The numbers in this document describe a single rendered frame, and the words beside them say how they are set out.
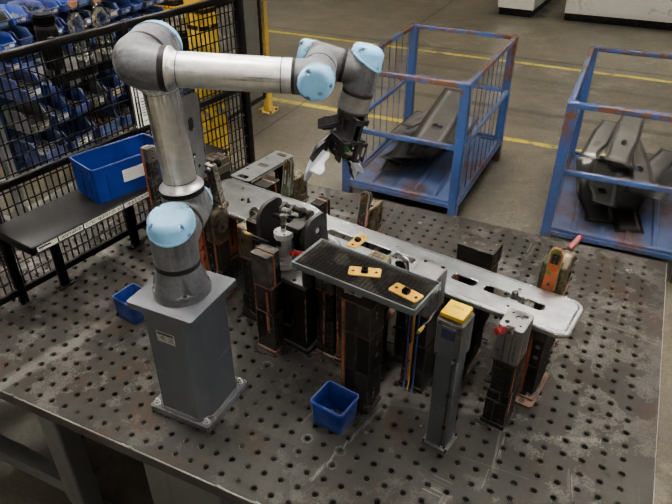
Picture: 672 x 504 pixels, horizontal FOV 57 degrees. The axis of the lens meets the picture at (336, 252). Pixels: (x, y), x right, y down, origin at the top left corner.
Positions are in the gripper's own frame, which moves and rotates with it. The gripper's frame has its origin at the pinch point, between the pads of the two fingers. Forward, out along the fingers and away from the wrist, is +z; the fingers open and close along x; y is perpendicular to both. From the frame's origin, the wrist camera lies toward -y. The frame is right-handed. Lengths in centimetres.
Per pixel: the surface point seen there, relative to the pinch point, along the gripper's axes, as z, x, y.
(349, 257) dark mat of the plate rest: 18.0, 5.7, 10.6
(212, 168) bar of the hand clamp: 24, -9, -49
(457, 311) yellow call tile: 12.0, 15.1, 42.7
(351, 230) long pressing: 33.0, 30.6, -21.1
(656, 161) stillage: 41, 294, -71
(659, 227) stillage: 68, 276, -40
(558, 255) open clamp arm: 10, 63, 32
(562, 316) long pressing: 19, 55, 46
